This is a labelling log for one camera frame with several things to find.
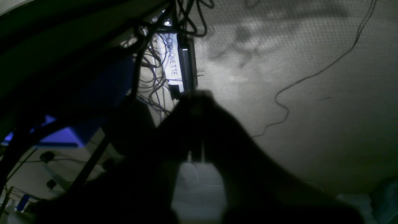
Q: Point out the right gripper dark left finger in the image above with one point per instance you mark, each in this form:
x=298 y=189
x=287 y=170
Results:
x=139 y=190

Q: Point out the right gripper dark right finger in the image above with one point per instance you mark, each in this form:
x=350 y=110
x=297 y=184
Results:
x=258 y=190

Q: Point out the blue box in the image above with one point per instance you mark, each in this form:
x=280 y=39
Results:
x=91 y=89

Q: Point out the white power strip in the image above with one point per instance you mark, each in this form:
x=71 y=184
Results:
x=178 y=61

